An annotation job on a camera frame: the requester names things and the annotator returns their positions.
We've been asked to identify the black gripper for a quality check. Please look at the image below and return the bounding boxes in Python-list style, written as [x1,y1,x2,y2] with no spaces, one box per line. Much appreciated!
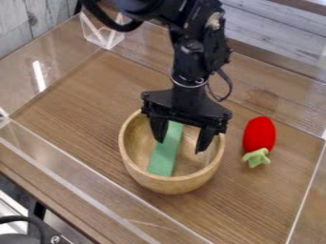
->
[141,79,231,153]

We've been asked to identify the brown wooden bowl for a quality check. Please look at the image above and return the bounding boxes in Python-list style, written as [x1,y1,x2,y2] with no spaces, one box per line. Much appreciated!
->
[119,111,226,195]

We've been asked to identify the red plush strawberry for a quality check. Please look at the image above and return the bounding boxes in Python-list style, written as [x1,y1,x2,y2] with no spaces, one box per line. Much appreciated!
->
[242,116,276,168]

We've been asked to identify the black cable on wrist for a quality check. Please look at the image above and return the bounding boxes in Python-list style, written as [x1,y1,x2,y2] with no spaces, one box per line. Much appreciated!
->
[204,68,234,103]

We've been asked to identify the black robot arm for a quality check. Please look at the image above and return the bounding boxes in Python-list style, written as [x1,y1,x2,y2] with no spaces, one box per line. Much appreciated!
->
[80,0,231,153]

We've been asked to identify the black table leg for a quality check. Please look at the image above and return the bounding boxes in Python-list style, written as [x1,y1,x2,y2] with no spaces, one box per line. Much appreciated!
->
[33,202,45,220]

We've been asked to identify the clear acrylic corner bracket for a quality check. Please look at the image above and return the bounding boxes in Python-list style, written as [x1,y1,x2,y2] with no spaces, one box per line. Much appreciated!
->
[79,12,124,50]

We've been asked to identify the green rectangular block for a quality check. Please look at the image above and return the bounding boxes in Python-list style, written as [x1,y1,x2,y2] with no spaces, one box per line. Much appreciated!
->
[147,122,183,177]

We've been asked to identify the clear acrylic tray wall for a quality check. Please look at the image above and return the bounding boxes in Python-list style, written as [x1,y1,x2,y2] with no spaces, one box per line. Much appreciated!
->
[0,111,212,244]

